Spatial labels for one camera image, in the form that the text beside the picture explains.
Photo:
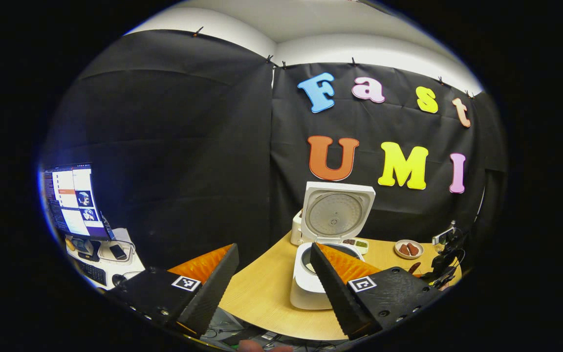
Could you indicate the brown meat piece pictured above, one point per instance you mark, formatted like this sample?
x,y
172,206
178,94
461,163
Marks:
x,y
403,250
413,249

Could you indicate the brown wooden spoon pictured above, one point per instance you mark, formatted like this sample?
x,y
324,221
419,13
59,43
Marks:
x,y
414,268

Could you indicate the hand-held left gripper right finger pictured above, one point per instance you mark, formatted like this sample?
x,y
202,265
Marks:
x,y
335,293

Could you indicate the black keyboard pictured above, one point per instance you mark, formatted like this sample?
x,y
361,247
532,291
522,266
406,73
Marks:
x,y
91,273

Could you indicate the black backdrop cloth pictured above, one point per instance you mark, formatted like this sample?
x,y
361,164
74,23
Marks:
x,y
188,146

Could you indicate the white plate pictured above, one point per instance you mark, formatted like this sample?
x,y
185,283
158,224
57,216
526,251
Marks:
x,y
399,253

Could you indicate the white compartment tray of beans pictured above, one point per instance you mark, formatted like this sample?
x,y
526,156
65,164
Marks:
x,y
357,243

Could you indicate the white rice cooker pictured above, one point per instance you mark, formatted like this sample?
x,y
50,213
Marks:
x,y
335,215

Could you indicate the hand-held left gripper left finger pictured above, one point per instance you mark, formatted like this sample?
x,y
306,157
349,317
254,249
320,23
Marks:
x,y
213,293

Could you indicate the computer monitor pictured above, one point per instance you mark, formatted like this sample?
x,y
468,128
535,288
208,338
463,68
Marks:
x,y
74,200

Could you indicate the black phone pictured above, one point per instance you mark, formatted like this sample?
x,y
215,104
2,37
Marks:
x,y
118,252

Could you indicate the white toaster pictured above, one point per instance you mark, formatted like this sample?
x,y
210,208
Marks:
x,y
295,230

